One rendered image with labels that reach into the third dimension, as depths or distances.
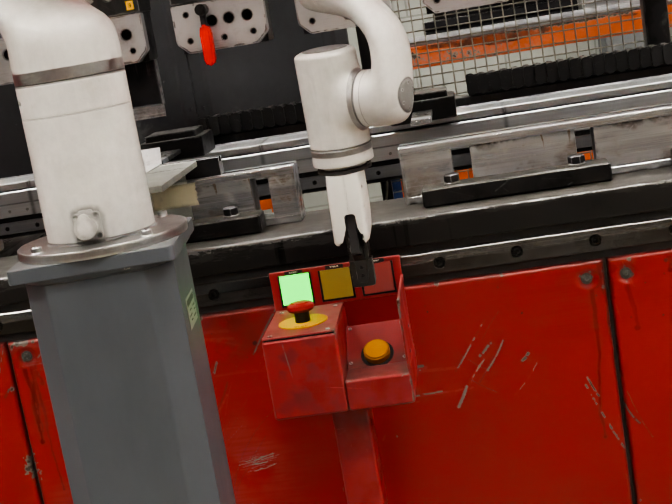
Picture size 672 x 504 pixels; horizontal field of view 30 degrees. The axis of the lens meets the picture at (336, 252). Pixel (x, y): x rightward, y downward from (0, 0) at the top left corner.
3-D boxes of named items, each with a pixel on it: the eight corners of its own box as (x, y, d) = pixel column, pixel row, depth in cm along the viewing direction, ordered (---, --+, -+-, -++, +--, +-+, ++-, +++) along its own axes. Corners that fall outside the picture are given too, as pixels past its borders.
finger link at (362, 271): (346, 241, 175) (354, 286, 177) (344, 248, 172) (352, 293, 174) (368, 238, 175) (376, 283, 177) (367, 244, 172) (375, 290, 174)
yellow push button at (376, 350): (366, 369, 181) (363, 360, 179) (365, 349, 183) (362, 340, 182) (392, 366, 180) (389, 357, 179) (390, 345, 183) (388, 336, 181)
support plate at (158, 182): (45, 210, 186) (43, 203, 185) (93, 182, 211) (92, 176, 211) (162, 192, 184) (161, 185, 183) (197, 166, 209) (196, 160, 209)
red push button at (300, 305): (288, 331, 179) (284, 307, 178) (291, 324, 183) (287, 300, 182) (316, 327, 179) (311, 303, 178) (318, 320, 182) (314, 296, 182)
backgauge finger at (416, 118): (387, 137, 210) (382, 107, 209) (393, 120, 235) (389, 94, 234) (458, 126, 209) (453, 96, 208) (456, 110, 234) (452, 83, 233)
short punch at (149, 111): (107, 125, 210) (95, 69, 208) (110, 124, 212) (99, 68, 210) (164, 116, 209) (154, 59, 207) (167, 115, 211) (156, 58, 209)
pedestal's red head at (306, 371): (275, 421, 177) (252, 299, 173) (288, 385, 192) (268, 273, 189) (415, 403, 174) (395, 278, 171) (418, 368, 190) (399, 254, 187)
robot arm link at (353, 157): (313, 141, 176) (317, 162, 177) (307, 155, 168) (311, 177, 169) (372, 132, 175) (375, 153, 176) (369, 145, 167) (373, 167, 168)
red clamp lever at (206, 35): (204, 66, 199) (193, 5, 197) (209, 65, 203) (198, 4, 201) (215, 65, 199) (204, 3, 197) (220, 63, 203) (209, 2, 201)
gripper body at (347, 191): (319, 154, 177) (333, 230, 180) (313, 171, 167) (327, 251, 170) (371, 146, 176) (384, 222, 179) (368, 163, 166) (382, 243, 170)
